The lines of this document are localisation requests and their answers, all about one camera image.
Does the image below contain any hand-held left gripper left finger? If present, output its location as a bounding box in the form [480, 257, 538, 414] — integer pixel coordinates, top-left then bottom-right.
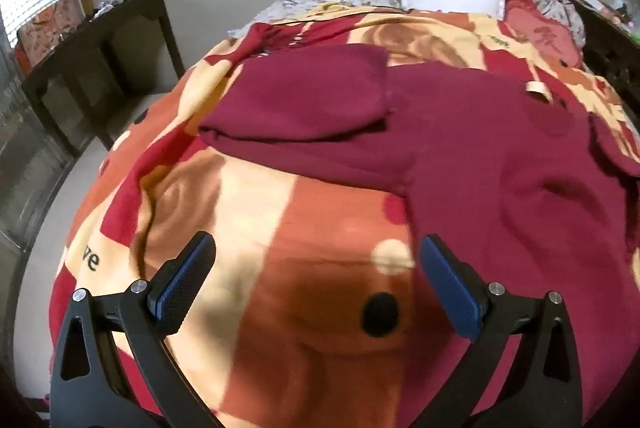
[50, 231, 221, 428]

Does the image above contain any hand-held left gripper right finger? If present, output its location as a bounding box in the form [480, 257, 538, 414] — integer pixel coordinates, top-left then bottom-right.
[415, 234, 583, 428]

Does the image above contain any maroon knit garment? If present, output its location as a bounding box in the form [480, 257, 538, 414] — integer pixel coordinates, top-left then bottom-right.
[199, 44, 640, 428]

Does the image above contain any printed rose blanket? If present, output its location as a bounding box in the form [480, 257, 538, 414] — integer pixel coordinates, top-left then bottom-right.
[47, 2, 640, 428]

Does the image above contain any red heart cushion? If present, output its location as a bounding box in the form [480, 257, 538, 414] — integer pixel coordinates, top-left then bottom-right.
[502, 0, 583, 68]

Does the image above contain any dark wooden desk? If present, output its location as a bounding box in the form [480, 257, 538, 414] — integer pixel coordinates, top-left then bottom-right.
[20, 0, 186, 153]

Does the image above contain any carved dark wooden cabinet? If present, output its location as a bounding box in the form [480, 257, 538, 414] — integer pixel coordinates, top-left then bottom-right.
[567, 0, 640, 109]

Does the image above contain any orange patterned cloth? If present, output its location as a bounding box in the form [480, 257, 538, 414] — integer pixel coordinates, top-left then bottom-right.
[15, 2, 83, 68]

